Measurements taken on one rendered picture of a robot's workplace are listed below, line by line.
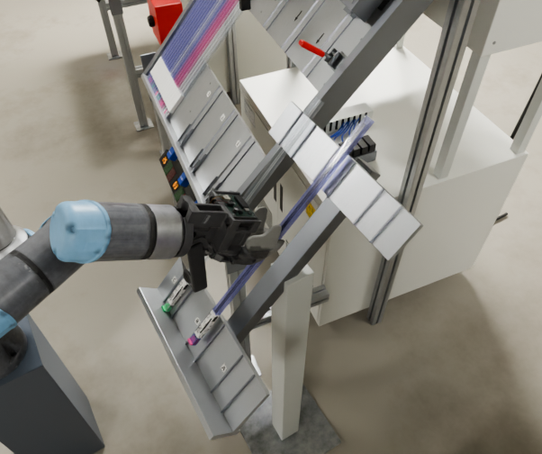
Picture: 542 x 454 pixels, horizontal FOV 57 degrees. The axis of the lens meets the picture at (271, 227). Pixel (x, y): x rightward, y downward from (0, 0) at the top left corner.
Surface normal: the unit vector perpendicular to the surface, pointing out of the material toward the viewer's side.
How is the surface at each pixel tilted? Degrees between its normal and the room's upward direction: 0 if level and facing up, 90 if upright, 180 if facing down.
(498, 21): 90
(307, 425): 0
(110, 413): 0
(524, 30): 90
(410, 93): 0
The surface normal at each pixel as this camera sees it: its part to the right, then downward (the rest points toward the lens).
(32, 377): 0.51, 0.65
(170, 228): 0.66, -0.11
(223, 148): -0.69, -0.22
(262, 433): 0.00, -0.66
